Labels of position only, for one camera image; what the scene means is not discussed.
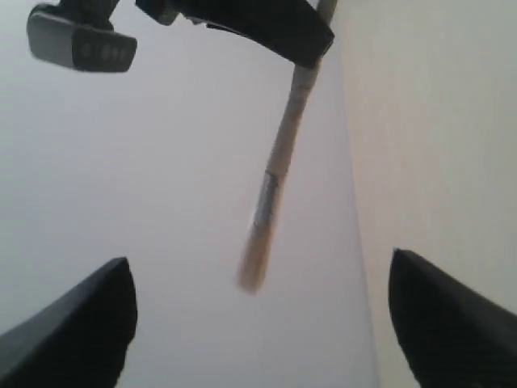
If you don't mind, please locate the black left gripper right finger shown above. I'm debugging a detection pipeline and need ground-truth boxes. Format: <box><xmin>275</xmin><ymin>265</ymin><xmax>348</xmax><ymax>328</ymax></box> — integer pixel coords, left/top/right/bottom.
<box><xmin>388</xmin><ymin>249</ymin><xmax>516</xmax><ymax>387</ymax></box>

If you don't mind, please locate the wooden paint brush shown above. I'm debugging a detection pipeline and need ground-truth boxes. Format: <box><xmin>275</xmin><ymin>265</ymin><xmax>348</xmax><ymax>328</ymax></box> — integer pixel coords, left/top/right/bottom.
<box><xmin>235</xmin><ymin>0</ymin><xmax>338</xmax><ymax>295</ymax></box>

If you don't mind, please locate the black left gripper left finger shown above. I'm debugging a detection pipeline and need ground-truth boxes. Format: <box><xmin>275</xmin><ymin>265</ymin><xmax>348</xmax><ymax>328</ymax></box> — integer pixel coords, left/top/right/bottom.
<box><xmin>1</xmin><ymin>257</ymin><xmax>137</xmax><ymax>387</ymax></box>

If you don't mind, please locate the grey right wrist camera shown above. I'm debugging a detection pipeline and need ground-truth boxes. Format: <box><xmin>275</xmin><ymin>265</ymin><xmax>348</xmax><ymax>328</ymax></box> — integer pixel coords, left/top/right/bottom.
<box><xmin>26</xmin><ymin>1</ymin><xmax>137</xmax><ymax>74</ymax></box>

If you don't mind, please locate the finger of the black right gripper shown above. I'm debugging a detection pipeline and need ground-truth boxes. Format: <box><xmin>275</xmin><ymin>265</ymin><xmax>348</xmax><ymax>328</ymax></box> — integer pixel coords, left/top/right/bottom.
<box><xmin>135</xmin><ymin>0</ymin><xmax>334</xmax><ymax>69</ymax></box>

